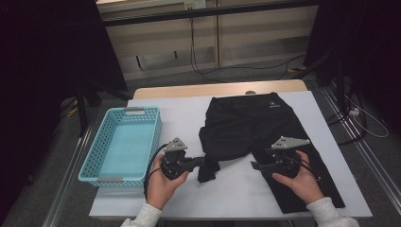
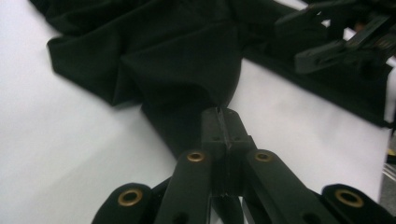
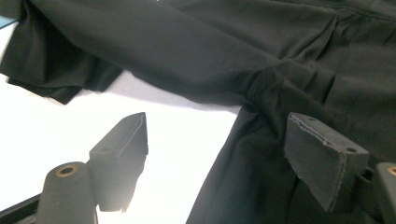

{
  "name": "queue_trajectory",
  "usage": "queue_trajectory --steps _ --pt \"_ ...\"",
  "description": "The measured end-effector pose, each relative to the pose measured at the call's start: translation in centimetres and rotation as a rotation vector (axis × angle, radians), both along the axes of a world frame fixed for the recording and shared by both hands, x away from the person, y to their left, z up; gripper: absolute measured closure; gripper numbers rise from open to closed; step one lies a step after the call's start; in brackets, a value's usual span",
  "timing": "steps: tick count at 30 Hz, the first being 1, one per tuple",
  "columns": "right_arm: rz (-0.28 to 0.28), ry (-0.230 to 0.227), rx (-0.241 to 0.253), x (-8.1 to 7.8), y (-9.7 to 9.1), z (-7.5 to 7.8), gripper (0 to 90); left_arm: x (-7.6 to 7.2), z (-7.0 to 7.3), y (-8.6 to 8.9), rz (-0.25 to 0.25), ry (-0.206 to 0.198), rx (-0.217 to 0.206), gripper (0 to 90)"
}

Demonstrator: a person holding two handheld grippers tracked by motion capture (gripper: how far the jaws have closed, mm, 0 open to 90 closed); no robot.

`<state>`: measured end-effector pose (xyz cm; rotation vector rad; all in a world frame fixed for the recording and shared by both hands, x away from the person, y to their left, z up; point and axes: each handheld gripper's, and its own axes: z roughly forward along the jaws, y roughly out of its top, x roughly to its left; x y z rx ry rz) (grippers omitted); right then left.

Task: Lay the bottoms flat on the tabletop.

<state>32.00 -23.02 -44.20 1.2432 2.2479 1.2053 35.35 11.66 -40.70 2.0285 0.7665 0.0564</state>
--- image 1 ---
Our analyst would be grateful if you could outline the aluminium floor rail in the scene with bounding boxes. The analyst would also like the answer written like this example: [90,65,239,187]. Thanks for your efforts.
[320,86,401,206]
[41,126,93,227]

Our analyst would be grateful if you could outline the black floor cable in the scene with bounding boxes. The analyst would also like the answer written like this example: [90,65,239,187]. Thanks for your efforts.
[325,91,368,146]

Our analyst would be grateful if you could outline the black metal stand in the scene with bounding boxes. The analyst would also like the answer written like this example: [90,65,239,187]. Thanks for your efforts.
[75,81,133,138]
[291,51,348,112]

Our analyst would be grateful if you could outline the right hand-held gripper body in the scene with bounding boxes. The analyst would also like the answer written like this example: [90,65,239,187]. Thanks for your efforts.
[266,135,311,179]

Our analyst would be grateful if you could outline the white wall socket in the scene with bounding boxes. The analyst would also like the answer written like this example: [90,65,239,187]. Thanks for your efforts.
[183,0,207,9]

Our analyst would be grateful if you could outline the black curtain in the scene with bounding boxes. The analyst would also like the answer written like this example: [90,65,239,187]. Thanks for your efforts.
[304,0,401,133]
[0,0,129,218]

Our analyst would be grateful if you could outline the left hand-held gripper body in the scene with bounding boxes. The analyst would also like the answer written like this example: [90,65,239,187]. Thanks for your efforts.
[160,136,193,182]

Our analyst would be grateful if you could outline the person's left hand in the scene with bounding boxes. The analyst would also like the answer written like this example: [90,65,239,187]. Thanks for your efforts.
[146,154,190,211]

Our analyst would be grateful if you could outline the black power cable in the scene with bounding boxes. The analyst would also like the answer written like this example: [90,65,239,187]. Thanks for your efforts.
[188,8,306,83]

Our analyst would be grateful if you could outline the white floor cable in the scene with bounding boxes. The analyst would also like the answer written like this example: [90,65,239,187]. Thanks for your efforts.
[343,94,390,139]

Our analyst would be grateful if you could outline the long wooden desk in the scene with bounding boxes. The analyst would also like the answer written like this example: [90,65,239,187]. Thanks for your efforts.
[96,0,320,81]

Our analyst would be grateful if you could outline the light blue perforated plastic basket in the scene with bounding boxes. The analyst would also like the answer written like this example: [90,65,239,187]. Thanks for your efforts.
[78,106,163,188]

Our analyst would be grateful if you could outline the yellow floor cable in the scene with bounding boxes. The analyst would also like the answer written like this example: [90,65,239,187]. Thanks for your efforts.
[60,97,79,118]

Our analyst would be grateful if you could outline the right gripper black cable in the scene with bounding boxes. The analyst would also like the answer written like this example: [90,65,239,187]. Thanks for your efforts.
[283,155,323,183]

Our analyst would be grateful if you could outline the black pants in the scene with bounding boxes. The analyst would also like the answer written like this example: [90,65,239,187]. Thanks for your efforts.
[197,92,346,215]

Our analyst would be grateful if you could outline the person's right hand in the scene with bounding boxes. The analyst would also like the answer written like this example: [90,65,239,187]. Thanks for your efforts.
[272,149,325,205]

